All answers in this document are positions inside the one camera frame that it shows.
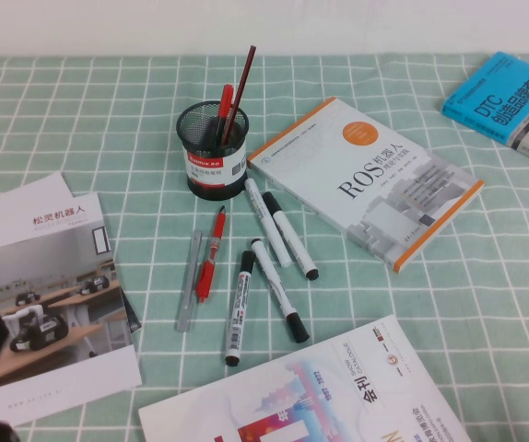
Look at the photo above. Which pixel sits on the red gel pen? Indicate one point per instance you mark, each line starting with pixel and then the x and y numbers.
pixel 211 248

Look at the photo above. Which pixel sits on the all white marker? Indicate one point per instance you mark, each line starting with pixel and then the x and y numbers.
pixel 269 225

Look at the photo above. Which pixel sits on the green checked tablecloth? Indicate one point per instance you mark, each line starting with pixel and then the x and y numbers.
pixel 62 115

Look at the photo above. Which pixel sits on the clear grey pen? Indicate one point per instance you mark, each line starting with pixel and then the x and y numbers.
pixel 190 281

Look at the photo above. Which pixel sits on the red and black marker pen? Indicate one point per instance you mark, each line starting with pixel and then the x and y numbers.
pixel 225 103

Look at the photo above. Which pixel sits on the white marker with printed label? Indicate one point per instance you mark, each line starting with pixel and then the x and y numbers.
pixel 240 308

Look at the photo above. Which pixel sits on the white marker with black cap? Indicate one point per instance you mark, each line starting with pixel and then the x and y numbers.
pixel 276 285

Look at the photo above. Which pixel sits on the white ROS book orange edge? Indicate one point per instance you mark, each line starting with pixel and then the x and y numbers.
pixel 338 156

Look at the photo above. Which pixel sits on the white show catalogue magazine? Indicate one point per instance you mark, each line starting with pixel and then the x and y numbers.
pixel 292 396

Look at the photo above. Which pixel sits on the black mesh pen holder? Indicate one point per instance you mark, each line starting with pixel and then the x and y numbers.
pixel 214 172

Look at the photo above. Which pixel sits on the blue DTC book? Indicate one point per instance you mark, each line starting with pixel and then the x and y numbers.
pixel 490 101

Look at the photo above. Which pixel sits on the white marker with black ends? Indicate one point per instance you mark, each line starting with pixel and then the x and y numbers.
pixel 290 239

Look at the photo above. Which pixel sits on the red black striped pencil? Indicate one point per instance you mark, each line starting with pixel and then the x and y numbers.
pixel 242 83

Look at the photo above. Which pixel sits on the robot photo brochure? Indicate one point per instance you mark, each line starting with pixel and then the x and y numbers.
pixel 48 276

